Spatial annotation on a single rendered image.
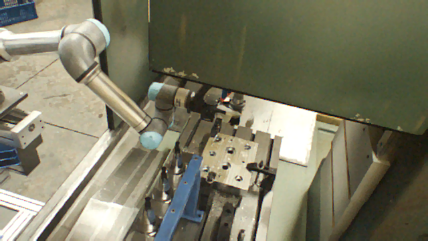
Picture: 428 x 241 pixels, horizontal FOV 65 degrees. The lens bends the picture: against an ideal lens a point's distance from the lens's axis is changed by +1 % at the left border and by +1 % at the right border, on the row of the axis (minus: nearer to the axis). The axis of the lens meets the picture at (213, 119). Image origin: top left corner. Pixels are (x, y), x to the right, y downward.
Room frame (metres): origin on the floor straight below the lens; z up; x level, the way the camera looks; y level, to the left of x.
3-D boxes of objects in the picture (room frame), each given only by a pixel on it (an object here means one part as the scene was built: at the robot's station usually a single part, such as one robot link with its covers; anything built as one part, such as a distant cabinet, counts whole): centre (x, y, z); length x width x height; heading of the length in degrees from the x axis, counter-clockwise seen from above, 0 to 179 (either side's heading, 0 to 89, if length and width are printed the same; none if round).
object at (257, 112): (1.64, -0.19, 0.75); 0.89 x 0.67 x 0.26; 80
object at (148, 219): (0.51, 0.14, 1.26); 0.04 x 0.04 x 0.07
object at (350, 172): (0.91, -0.52, 1.16); 0.48 x 0.05 x 0.51; 170
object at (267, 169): (0.98, -0.24, 0.97); 0.13 x 0.03 x 0.15; 80
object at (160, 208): (0.56, 0.13, 1.21); 0.07 x 0.05 x 0.01; 80
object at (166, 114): (1.02, 0.20, 1.18); 0.11 x 0.08 x 0.11; 174
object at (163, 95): (1.04, 0.20, 1.27); 0.11 x 0.08 x 0.09; 80
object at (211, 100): (1.01, 0.05, 1.27); 0.12 x 0.08 x 0.09; 80
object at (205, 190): (0.86, -0.02, 0.97); 0.13 x 0.03 x 0.15; 170
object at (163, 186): (0.62, 0.12, 1.26); 0.04 x 0.04 x 0.07
